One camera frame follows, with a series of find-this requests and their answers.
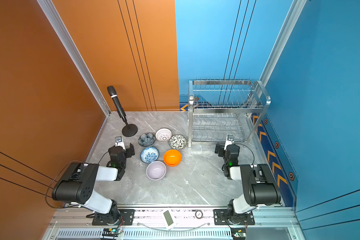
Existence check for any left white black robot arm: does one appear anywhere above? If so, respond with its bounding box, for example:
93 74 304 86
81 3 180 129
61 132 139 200
52 144 135 226

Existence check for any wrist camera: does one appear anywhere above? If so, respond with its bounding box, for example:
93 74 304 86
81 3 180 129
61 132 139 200
225 135 235 149
115 136 126 149

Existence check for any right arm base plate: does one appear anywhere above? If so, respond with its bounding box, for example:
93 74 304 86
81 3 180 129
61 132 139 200
213 209 255 226

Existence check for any white red patterned bowl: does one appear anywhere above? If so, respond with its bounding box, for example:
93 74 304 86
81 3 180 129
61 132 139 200
155 128 172 142

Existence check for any green floral patterned bowl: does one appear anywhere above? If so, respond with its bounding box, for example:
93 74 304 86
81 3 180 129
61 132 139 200
169 135 187 150

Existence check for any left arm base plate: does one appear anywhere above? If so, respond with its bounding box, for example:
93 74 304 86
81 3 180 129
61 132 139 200
92 209 135 227

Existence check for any white digital timer display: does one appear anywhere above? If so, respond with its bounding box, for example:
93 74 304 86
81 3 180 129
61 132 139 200
162 209 177 230

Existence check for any lavender bowl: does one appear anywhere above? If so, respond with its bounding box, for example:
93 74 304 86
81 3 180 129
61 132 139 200
146 161 167 181

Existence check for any left circuit board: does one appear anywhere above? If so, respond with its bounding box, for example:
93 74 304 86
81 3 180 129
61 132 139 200
101 228 124 240

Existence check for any right circuit board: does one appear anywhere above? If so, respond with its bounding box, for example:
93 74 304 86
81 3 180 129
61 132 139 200
231 228 247 240

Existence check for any small round gauge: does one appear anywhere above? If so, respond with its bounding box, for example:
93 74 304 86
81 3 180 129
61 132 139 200
195 210 203 219

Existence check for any circuit board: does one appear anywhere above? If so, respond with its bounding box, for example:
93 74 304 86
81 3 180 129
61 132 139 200
231 228 247 240
101 228 124 240

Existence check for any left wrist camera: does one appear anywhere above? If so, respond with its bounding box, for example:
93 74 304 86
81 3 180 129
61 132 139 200
115 136 126 149

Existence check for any dark flower-shaped bowl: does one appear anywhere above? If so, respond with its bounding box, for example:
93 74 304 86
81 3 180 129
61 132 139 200
138 133 156 147

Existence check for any white cable on rail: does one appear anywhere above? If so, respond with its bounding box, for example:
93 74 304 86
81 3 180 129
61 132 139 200
134 221 217 233

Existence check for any black microphone on stand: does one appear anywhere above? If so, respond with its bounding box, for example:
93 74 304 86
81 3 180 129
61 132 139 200
107 86 138 137

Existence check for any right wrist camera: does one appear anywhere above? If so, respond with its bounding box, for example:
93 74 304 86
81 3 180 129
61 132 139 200
225 135 235 149

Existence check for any steel two-tier dish rack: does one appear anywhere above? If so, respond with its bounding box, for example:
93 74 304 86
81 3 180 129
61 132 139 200
188 79 271 147

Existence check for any orange bowl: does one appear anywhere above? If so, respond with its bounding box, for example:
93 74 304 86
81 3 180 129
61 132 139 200
163 150 182 167

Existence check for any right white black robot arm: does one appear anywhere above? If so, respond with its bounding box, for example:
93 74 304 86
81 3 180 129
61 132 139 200
214 142 282 226

